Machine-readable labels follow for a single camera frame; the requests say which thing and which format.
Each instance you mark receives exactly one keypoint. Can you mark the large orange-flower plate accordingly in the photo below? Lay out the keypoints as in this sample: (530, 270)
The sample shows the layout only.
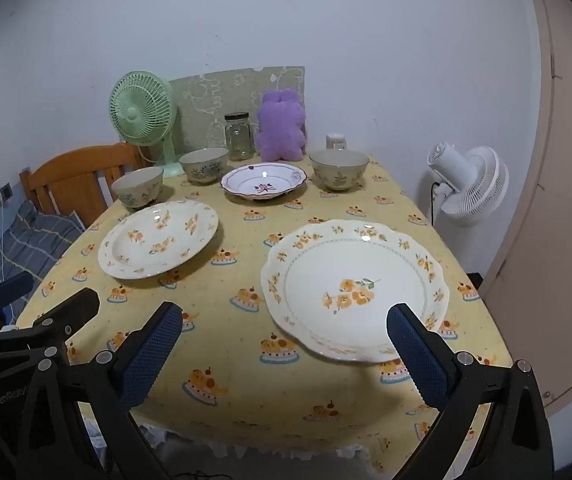
(345, 270)

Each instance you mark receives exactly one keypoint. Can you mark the small red-rimmed scalloped plate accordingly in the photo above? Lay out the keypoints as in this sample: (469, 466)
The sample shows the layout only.
(263, 180)

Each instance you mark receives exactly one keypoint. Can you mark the purple plush toy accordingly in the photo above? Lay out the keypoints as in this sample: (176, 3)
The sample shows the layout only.
(281, 125)

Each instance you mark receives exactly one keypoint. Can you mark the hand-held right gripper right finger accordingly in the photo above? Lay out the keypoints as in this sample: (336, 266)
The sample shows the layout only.
(415, 360)

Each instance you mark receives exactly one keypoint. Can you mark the green desk fan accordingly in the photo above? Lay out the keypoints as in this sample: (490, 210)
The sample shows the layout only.
(138, 110)

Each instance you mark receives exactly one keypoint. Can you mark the yellow printed tablecloth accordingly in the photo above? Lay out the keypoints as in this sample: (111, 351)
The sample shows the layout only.
(236, 260)

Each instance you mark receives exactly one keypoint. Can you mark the blue plaid blanket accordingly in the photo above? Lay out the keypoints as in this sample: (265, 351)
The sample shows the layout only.
(31, 240)

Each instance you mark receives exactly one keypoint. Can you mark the cotton swab container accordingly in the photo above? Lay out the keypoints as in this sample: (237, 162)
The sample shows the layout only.
(336, 141)

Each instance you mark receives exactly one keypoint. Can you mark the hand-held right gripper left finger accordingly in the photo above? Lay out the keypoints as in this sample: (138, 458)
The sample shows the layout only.
(151, 355)

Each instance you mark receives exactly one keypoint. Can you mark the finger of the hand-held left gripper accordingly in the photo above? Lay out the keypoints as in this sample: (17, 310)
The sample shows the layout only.
(11, 291)
(73, 312)

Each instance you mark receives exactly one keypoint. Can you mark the beige wooden door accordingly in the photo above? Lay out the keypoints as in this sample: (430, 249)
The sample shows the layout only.
(555, 210)

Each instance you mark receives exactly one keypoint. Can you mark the medium orange-flower plate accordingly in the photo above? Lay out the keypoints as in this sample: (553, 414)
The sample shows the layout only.
(158, 240)

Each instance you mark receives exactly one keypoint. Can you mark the wooden chair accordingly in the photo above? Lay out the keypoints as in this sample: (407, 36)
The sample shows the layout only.
(66, 175)

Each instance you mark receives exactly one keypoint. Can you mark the white floor fan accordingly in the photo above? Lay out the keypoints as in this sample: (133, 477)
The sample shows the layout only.
(475, 185)

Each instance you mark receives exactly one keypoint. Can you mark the wall socket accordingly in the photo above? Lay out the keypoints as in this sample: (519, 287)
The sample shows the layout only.
(1, 197)

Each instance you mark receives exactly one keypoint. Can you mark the glass jar with lid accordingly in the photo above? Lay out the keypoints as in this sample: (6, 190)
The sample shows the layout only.
(239, 137)

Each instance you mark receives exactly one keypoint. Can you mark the floral ceramic bowl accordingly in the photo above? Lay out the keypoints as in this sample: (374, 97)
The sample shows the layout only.
(138, 187)
(339, 170)
(204, 165)

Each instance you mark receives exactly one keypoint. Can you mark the green printed fabric panel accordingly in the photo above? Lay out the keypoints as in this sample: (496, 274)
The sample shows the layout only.
(201, 105)

